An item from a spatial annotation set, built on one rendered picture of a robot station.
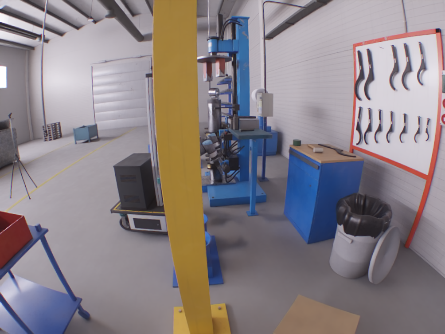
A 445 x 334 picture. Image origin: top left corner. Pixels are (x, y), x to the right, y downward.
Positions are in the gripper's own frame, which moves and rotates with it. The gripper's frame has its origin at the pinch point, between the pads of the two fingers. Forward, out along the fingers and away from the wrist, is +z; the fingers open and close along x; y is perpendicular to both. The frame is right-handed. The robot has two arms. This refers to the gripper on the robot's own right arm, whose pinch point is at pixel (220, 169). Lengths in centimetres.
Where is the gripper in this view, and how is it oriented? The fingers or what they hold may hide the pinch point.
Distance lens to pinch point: 224.9
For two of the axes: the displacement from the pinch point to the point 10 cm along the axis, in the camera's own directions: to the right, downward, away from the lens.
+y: -9.1, 4.2, 0.7
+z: 4.0, 8.1, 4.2
